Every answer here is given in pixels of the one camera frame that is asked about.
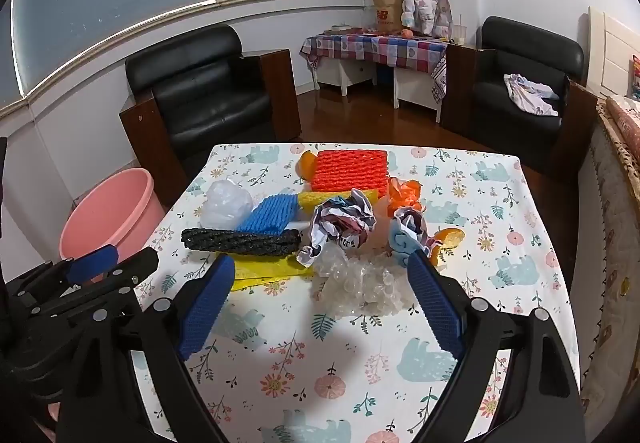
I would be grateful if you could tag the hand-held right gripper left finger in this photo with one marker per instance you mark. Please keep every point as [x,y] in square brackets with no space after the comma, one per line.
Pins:
[207,308]

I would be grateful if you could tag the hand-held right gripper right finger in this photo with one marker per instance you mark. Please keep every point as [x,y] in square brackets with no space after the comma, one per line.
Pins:
[435,308]

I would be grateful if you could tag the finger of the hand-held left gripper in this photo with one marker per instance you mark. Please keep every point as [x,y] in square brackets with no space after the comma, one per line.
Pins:
[137,265]
[92,260]

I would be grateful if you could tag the pink plastic bucket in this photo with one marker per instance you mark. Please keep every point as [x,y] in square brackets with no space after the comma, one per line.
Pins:
[115,218]

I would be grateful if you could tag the clear crinkled plastic wrap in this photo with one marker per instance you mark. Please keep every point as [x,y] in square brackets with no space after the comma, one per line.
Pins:
[360,283]

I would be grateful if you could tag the blue foam net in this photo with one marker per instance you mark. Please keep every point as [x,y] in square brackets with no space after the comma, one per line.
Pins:
[267,215]

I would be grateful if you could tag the yellow foam net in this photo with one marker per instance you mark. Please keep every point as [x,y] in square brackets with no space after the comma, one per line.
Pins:
[315,199]

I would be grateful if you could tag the red foam net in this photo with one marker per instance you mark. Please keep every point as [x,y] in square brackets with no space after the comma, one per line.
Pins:
[350,170]

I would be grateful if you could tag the orange peel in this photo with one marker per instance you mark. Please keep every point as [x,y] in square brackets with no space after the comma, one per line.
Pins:
[450,239]
[304,165]

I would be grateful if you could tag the light blue crumpled paper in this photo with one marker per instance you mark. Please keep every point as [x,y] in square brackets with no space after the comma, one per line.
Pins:
[405,240]

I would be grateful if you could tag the black foam net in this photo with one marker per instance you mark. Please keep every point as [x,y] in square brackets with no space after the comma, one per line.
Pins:
[240,240]

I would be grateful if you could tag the floral tablecloth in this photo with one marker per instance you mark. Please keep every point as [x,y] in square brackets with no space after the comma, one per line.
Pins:
[480,223]

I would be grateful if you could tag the clear plastic bag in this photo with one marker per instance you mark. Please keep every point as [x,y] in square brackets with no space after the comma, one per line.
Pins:
[225,205]

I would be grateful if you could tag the orange plastic bag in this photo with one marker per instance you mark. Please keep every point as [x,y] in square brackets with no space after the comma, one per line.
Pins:
[402,193]

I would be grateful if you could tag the crumpled printed paper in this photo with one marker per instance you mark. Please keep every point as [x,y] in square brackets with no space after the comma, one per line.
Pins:
[340,223]

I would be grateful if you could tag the black leather armchair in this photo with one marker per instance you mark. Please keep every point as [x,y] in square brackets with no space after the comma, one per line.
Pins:
[520,68]
[210,98]

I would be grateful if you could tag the patterned beige blanket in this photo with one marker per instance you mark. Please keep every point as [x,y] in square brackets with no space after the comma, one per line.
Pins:
[610,203]

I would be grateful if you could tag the white cabinet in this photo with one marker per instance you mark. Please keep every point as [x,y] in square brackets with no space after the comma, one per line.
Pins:
[345,73]
[415,90]

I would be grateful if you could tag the pale printed cloth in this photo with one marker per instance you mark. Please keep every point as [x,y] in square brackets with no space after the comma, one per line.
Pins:
[527,95]

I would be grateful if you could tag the checkered tablecloth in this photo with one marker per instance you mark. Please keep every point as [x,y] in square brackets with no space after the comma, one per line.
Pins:
[375,45]

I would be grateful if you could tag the plastic cup with straw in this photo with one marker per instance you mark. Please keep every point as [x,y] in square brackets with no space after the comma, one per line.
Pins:
[458,33]

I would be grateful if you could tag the small orange fruit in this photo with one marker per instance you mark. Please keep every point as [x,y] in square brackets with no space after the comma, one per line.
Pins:
[406,32]

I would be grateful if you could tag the flat box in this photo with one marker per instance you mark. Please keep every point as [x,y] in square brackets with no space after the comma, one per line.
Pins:
[340,29]

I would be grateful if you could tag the brown paper bag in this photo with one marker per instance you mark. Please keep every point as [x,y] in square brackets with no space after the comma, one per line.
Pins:
[387,13]

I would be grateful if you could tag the white wooden board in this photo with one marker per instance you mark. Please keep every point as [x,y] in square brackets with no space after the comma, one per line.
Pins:
[610,53]

